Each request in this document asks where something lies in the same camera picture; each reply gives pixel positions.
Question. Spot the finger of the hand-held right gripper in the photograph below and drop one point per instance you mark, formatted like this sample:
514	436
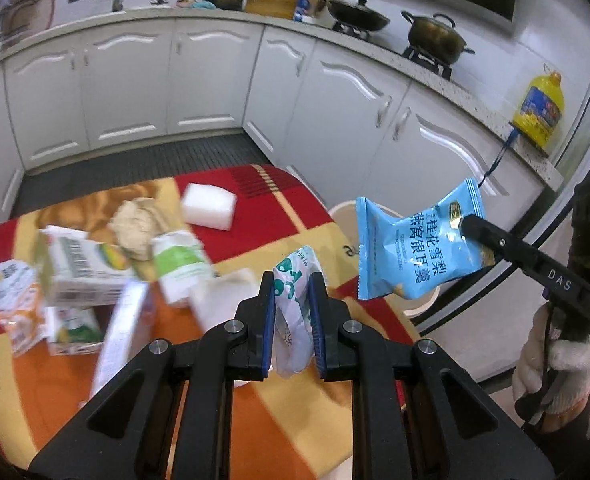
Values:
495	242

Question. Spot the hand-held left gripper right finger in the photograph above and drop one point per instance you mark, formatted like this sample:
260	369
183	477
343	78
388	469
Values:
317	320

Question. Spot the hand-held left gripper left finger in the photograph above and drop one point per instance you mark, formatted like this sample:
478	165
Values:
269	320

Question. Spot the white green plastic wrapper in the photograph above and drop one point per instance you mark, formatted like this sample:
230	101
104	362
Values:
295	280

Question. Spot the blue snack packet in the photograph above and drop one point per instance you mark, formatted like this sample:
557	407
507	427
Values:
405	260

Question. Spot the cream plastic bin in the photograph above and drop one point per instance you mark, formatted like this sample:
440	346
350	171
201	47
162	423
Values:
342	220

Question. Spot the white foam block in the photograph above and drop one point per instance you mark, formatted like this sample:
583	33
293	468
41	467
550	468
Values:
207	207

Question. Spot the white box with rainbow ball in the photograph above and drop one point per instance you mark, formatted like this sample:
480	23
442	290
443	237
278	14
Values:
80	270

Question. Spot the person's right forearm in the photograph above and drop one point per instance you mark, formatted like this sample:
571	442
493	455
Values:
570	430

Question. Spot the person's right hand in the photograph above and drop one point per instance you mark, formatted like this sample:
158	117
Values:
535	360

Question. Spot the white green tissue packet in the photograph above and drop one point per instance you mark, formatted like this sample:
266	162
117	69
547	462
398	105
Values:
180	265

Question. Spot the red yellow printed blanket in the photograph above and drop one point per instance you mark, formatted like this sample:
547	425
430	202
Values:
275	215

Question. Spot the speckled kitchen countertop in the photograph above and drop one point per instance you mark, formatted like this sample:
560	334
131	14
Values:
480	105

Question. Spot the yellow cooking oil bottle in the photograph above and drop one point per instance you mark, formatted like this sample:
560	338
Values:
540	110

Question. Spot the flat white box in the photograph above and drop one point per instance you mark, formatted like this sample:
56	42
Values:
122	330

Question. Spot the crumpled brown paper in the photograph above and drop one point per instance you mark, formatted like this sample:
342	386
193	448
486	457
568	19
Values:
135	227

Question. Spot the small white green box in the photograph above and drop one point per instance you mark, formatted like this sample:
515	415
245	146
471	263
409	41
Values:
75	330

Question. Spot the gas stove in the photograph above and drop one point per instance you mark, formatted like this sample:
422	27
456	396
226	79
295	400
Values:
425	57

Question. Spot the dark ribbed floor mat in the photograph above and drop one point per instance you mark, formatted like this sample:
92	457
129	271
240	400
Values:
125	165

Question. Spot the bronze pot with lid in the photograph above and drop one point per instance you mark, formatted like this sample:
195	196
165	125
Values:
432	35

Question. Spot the white orange packet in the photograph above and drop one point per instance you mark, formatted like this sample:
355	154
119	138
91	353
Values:
10	300

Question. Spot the black wok with lid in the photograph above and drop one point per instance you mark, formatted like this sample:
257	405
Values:
360	17

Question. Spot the white kitchen cabinets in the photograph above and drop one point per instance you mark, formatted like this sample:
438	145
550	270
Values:
125	85

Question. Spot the small blue packet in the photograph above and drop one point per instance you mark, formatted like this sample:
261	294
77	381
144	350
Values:
302	9

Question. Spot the black pot with yellow lid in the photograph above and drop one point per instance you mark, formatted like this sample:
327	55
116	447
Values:
223	1

